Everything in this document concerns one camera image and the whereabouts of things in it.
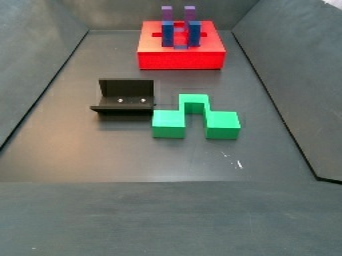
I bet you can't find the red board base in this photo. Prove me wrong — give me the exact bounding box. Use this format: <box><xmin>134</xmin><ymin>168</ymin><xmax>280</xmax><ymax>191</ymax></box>
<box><xmin>137</xmin><ymin>21</ymin><xmax>228</xmax><ymax>70</ymax></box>

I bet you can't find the green zigzag block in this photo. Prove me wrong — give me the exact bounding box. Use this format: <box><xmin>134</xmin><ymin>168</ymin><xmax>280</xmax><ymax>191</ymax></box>
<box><xmin>152</xmin><ymin>94</ymin><xmax>242</xmax><ymax>140</ymax></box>

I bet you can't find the blue right upright post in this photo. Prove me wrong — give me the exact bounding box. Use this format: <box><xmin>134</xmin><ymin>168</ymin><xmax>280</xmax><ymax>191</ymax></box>
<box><xmin>189</xmin><ymin>21</ymin><xmax>201</xmax><ymax>47</ymax></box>

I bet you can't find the blue left upright post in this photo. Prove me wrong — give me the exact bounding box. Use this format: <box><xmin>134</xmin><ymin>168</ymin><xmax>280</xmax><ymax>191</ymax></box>
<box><xmin>162</xmin><ymin>21</ymin><xmax>174</xmax><ymax>47</ymax></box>

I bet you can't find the blue upright post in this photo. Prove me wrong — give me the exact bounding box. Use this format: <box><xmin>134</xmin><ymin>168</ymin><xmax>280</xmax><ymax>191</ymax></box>
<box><xmin>189</xmin><ymin>21</ymin><xmax>201</xmax><ymax>47</ymax></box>
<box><xmin>162</xmin><ymin>21</ymin><xmax>174</xmax><ymax>47</ymax></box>

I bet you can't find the purple upright post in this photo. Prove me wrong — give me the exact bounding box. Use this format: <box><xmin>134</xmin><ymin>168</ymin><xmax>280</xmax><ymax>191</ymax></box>
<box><xmin>162</xmin><ymin>6</ymin><xmax>174</xmax><ymax>21</ymax></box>
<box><xmin>185</xmin><ymin>6</ymin><xmax>197</xmax><ymax>22</ymax></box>

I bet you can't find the purple right upright post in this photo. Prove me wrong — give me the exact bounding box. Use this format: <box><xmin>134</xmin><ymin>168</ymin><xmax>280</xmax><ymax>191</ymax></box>
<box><xmin>185</xmin><ymin>6</ymin><xmax>197</xmax><ymax>22</ymax></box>

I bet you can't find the black angled bracket holder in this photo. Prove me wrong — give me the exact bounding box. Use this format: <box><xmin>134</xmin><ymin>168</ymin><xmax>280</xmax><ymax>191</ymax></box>
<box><xmin>90</xmin><ymin>78</ymin><xmax>156</xmax><ymax>113</ymax></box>

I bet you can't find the purple left upright post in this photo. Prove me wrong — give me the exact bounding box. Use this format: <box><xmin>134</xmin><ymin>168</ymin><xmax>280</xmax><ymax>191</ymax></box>
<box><xmin>162</xmin><ymin>6</ymin><xmax>174</xmax><ymax>21</ymax></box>

